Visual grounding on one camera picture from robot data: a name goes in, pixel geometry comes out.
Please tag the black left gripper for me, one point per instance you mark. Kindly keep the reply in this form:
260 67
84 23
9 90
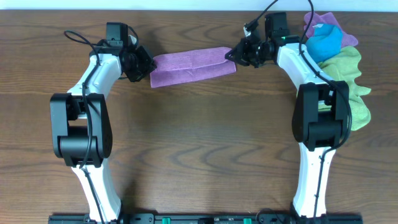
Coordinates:
146 62

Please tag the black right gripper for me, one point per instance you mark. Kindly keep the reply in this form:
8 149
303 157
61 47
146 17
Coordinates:
241 53

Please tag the purple microfiber cloth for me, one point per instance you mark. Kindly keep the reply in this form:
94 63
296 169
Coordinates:
191 66

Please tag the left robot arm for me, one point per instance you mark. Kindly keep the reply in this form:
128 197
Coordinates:
81 129

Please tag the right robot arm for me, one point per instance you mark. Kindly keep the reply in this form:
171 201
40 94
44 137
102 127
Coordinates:
321 120

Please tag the blue microfiber cloth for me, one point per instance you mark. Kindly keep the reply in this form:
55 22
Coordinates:
325 43

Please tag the green microfiber cloth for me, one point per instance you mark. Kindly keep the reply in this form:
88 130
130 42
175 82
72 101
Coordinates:
344 67

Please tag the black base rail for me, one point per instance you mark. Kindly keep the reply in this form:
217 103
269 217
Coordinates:
265 218

